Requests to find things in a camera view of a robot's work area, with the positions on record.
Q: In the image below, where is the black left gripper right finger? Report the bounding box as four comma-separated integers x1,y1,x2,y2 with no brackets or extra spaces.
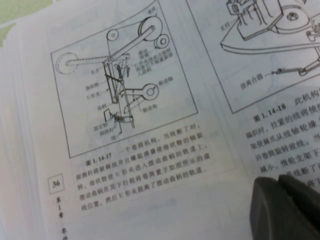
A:
278,174,320,240

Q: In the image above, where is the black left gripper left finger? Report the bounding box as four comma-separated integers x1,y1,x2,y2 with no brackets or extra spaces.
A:
249,176,309,240

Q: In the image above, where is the white paper book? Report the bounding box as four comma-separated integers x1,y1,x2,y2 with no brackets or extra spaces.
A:
0,0,320,240

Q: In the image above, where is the green checked tablecloth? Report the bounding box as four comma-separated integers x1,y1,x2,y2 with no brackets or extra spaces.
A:
0,0,59,49

